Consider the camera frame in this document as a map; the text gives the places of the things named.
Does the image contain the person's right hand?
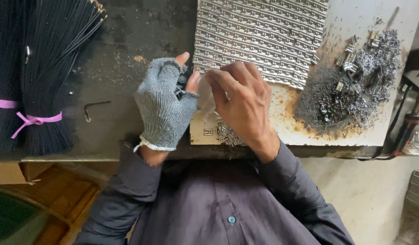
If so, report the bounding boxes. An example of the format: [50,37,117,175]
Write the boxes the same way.
[204,61,281,152]

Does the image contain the person's left hand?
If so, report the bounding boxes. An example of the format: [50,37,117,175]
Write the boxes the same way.
[134,52,200,152]

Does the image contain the short black wire pieces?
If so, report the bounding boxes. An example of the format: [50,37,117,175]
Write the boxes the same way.
[174,65,189,101]

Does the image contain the heap of small metal ferrules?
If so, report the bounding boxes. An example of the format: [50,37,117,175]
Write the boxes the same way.
[214,110,247,147]

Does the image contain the black hex key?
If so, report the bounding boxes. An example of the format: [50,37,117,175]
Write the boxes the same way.
[83,100,111,123]

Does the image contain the rows of silver metal clips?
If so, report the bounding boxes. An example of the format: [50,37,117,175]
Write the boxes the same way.
[192,0,329,91]

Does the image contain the person's dark grey shirt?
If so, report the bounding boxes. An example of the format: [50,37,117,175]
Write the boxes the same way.
[128,158,322,245]

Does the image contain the pile of grey metal shavings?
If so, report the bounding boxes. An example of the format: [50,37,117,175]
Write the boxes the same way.
[294,29,402,129]

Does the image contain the scattered silver metal clips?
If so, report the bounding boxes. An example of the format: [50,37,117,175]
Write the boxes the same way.
[335,30,381,92]

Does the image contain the pink knotted plastic tie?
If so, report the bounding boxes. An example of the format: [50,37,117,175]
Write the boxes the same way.
[11,111,63,139]

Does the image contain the stained white work board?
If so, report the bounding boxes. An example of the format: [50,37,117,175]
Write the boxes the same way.
[189,0,419,147]

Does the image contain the pink flat plastic band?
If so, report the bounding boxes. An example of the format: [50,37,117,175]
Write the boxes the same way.
[0,98,19,109]

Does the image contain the wooden stool with green seat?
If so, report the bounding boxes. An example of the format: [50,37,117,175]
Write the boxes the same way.
[0,165,104,245]

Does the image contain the brown cardboard box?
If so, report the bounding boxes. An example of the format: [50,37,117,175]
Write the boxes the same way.
[0,160,43,186]

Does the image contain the grey stacked trays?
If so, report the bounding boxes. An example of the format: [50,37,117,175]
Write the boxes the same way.
[397,168,419,245]

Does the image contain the black wire bundle, knotted tie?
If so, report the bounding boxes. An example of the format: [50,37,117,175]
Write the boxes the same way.
[20,0,108,156]

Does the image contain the black wire bundle, flat band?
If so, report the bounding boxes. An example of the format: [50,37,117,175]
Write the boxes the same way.
[0,0,28,155]

